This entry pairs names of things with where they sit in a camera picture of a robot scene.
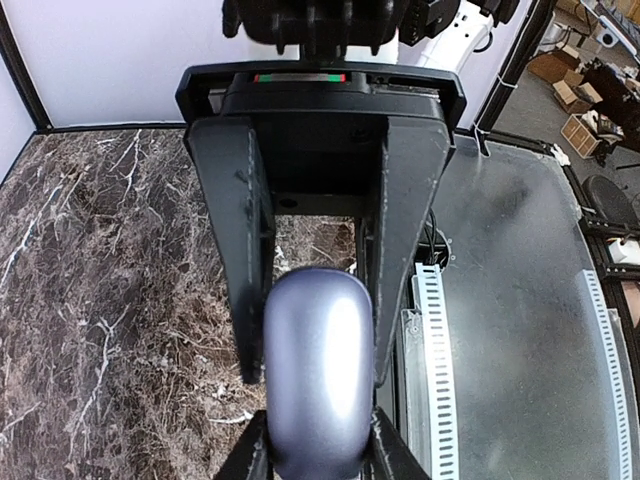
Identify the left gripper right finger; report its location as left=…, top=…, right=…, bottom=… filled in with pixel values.
left=361, top=406, right=431, bottom=480

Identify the white slotted cable duct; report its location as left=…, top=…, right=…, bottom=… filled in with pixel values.
left=401, top=265, right=639, bottom=479

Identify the purple grey earbud case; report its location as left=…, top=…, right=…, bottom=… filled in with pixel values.
left=263, top=268, right=374, bottom=479

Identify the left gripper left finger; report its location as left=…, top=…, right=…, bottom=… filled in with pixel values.
left=214, top=410, right=273, bottom=480

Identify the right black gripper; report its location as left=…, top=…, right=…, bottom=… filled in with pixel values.
left=175, top=61, right=467, bottom=385

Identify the cardboard boxes pile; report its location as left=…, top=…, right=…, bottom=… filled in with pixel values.
left=527, top=29, right=640, bottom=161

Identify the right black frame post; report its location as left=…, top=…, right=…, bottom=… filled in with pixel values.
left=0, top=5, right=53, bottom=133

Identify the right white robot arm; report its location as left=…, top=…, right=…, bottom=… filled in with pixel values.
left=175, top=1, right=516, bottom=384

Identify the black round stool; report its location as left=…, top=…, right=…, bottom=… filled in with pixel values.
left=582, top=175, right=639, bottom=227

